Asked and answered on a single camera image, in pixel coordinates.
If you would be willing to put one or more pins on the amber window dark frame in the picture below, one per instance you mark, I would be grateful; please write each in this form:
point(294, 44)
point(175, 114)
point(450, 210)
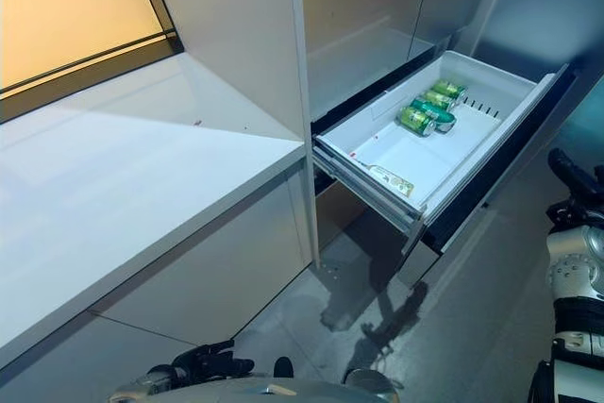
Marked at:
point(71, 16)

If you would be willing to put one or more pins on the green bottle nearest in drawer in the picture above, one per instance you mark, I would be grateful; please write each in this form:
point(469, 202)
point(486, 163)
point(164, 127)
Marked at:
point(417, 121)

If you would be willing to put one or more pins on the white fridge drawer dark front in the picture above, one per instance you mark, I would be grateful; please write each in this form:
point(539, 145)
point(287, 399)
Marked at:
point(424, 157)

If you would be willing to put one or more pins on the green drink can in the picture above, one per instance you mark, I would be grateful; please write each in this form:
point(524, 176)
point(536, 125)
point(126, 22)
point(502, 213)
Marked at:
point(440, 101)
point(431, 112)

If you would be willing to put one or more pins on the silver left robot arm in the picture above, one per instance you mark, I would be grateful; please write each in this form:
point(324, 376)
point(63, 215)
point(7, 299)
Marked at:
point(146, 384)

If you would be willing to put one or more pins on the steel fridge drawer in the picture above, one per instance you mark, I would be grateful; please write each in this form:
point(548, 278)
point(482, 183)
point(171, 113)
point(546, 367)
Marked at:
point(340, 214)

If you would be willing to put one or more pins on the grey robot torso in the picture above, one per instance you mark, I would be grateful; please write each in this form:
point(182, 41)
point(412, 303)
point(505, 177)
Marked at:
point(245, 393)

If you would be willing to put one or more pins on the green bottle in drawer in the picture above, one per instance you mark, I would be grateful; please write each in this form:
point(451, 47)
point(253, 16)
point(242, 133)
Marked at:
point(450, 90)
point(417, 121)

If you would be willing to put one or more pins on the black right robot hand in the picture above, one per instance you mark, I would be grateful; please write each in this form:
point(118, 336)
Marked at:
point(585, 205)

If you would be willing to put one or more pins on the green bottle farthest in drawer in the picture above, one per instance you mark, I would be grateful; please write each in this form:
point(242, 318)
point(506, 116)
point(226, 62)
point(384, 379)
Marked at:
point(450, 90)

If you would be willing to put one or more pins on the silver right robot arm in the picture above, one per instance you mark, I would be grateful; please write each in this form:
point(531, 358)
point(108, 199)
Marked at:
point(575, 275)

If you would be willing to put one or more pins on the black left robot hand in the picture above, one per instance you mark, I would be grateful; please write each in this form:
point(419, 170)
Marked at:
point(212, 363)

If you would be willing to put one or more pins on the yellow tea bottle white cap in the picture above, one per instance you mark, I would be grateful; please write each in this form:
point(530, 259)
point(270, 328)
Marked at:
point(391, 181)

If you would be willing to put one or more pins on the tall white cabinet panel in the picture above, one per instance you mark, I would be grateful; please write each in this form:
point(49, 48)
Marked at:
point(236, 35)

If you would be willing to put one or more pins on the stainless steel fridge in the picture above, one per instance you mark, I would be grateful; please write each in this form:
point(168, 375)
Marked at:
point(363, 11)

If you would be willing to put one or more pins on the black robot foot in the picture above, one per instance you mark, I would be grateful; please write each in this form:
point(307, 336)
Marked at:
point(283, 367)

